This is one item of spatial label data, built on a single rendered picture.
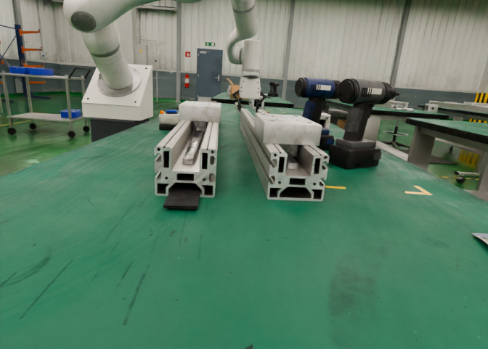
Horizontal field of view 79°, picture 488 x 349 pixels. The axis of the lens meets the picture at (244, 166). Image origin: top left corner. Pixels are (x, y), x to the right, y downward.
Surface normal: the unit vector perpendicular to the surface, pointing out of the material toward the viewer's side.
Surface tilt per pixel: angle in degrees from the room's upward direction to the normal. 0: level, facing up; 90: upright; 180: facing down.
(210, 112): 90
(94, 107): 90
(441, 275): 0
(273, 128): 90
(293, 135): 90
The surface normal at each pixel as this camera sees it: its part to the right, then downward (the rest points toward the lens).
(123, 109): -0.02, 0.27
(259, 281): 0.07, -0.96
